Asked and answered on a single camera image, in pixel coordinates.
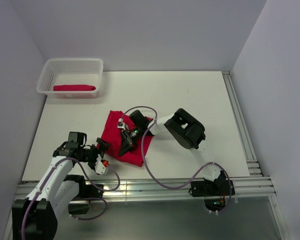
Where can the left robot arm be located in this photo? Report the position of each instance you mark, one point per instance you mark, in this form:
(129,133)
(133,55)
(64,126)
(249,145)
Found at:
(36,216)

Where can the white plastic basket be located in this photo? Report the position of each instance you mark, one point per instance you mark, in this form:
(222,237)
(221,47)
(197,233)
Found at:
(71,71)

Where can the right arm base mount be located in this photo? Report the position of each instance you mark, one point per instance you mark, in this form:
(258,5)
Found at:
(216,191)

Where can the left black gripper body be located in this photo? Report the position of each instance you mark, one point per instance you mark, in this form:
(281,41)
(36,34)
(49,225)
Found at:
(92,153)

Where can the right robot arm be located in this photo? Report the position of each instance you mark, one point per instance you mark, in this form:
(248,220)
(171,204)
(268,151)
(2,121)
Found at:
(141,121)

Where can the red t shirt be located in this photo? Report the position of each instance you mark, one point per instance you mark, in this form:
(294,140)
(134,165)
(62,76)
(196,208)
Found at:
(74,88)
(111,134)

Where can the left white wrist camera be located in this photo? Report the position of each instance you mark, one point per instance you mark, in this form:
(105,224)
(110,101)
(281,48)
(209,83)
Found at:
(100,167)

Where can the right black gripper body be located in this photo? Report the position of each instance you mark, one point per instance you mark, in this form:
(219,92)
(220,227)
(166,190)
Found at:
(131,137)

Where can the aluminium front rail frame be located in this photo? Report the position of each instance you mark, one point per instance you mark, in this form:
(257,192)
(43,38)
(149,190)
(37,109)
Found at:
(142,210)

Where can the aluminium right rail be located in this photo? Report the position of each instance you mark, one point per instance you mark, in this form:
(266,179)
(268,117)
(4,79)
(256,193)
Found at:
(249,152)

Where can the rolled red t shirt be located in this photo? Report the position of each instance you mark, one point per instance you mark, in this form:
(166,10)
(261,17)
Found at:
(74,88)

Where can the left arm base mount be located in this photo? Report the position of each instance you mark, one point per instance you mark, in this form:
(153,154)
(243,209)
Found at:
(79,206)

